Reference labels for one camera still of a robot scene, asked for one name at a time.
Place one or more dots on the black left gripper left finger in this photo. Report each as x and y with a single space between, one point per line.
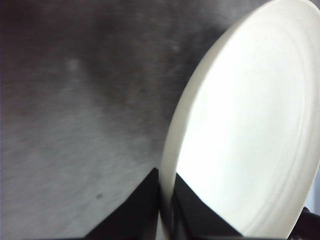
135 215

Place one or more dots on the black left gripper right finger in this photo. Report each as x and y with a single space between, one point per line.
195 215

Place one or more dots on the white round plate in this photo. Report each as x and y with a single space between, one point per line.
245 125

